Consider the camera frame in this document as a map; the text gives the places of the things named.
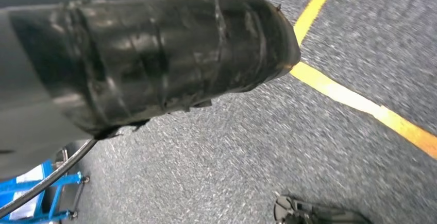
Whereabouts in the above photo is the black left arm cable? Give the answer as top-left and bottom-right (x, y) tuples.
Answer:
(0, 139), (98, 219)

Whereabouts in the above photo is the blue shelf rack on casters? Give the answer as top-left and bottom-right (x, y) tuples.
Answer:
(0, 149), (91, 224)

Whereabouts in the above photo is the black robot left foot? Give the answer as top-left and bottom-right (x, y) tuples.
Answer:
(273, 195), (374, 224)

